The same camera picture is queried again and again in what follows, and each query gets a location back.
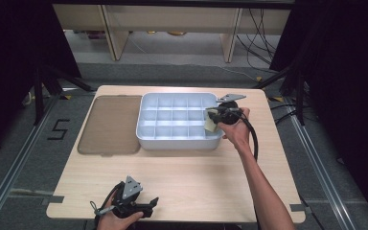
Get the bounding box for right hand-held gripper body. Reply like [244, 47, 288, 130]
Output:
[216, 93, 247, 127]

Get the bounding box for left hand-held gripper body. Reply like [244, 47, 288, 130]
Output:
[110, 174, 150, 220]

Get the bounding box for light green sock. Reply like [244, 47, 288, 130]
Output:
[203, 107, 220, 133]

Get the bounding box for white compartment storage box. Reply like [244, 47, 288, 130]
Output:
[135, 92, 225, 151]

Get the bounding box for person's right hand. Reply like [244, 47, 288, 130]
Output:
[218, 106, 252, 152]

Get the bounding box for person's left hand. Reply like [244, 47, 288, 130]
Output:
[96, 191, 145, 230]

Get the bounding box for black metal stand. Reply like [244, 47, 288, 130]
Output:
[252, 62, 309, 127]
[33, 62, 98, 127]

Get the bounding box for brown translucent box lid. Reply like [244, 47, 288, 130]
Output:
[77, 94, 144, 157]

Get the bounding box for grey tape strip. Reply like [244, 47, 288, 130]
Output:
[40, 195, 65, 206]
[288, 203, 312, 215]

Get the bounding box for light wooden desk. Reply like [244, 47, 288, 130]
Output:
[52, 3, 292, 63]

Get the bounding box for black curtain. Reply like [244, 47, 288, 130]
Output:
[269, 0, 368, 228]
[0, 0, 82, 161]

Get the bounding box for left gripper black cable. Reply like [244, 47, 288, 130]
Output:
[89, 182, 125, 230]

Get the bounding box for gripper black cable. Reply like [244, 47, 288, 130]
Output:
[235, 107, 260, 162]
[89, 182, 125, 230]

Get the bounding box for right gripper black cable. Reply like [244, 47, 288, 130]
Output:
[235, 107, 260, 162]

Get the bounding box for white floor cable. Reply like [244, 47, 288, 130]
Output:
[172, 60, 261, 82]

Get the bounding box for black floor cables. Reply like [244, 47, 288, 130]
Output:
[269, 103, 317, 126]

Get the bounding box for bundle of black cables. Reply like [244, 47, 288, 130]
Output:
[235, 7, 282, 70]

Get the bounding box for aluminium floor rail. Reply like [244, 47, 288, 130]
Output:
[0, 95, 61, 230]
[287, 97, 356, 230]

